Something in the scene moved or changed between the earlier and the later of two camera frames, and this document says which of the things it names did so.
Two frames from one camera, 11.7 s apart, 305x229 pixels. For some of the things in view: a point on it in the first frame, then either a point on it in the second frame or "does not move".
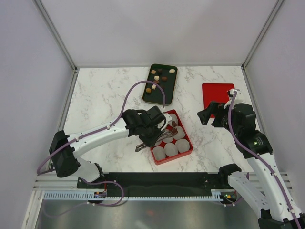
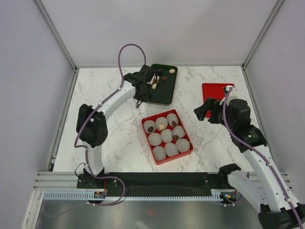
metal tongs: [171, 133] -> [138, 102]
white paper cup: [182, 145] does not move
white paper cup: [174, 118] does not move
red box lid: [215, 92] does not move
